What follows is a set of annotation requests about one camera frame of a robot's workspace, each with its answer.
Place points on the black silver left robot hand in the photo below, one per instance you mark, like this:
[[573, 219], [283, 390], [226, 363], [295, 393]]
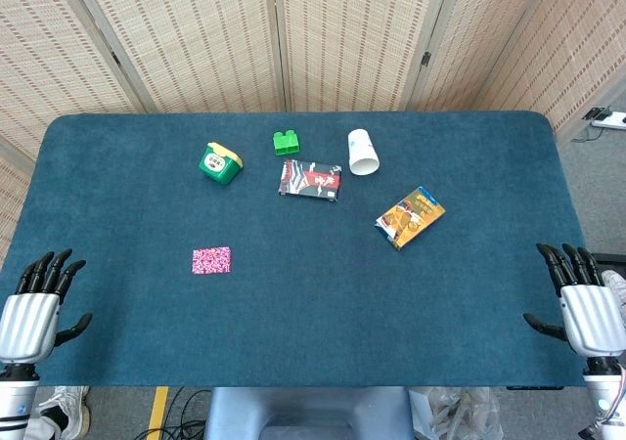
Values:
[[27, 325]]

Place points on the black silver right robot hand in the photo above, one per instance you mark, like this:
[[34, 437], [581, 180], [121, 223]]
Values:
[[594, 318]]

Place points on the pink patterned sponge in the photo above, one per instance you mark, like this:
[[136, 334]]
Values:
[[211, 260]]

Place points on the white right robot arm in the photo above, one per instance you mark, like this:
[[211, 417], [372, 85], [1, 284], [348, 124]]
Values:
[[604, 391]]

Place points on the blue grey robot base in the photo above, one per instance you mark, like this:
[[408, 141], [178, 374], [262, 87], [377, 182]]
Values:
[[308, 410]]

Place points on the white sneaker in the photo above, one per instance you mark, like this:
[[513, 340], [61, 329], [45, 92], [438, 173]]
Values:
[[68, 410]]

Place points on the yellow floor tape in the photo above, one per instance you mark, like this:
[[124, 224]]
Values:
[[158, 410]]

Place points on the clear plastic bag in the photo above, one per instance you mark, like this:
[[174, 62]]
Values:
[[455, 413]]

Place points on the white power strip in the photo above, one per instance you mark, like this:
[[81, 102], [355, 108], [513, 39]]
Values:
[[612, 119]]

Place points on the orange blue snack box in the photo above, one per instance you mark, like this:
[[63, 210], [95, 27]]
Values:
[[410, 217]]

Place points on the green yellow toy container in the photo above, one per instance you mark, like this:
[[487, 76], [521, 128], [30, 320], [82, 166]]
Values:
[[219, 165]]

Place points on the metal screen hinge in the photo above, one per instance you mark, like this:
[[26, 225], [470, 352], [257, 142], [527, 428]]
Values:
[[425, 59], [116, 58]]

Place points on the blue felt table cover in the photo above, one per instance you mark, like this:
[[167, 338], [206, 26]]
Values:
[[313, 288]]

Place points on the white paper cup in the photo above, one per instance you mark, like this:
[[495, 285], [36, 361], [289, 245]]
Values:
[[363, 154]]

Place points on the black red flat box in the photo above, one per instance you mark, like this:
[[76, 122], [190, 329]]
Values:
[[309, 181]]

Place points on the green building block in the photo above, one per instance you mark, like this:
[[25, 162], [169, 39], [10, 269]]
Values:
[[286, 143]]

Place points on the woven bamboo folding screen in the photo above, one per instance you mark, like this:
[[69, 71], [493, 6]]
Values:
[[195, 44]]

